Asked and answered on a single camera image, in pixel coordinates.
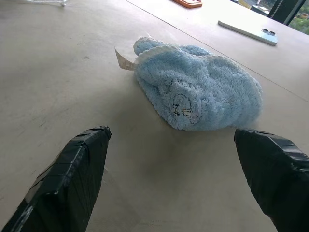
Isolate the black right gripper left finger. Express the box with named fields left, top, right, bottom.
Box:
left=0, top=125, right=112, bottom=232

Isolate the light blue smartphone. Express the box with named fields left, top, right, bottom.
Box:
left=217, top=19, right=279, bottom=46

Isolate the black window frame post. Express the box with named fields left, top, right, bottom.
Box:
left=267, top=0, right=304, bottom=26

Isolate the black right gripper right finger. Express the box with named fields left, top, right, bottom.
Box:
left=234, top=128, right=309, bottom=232

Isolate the light blue fluffy towel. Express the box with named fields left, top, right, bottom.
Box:
left=114, top=37, right=264, bottom=132

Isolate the orange flat object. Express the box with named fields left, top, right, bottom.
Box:
left=171, top=0, right=203, bottom=9

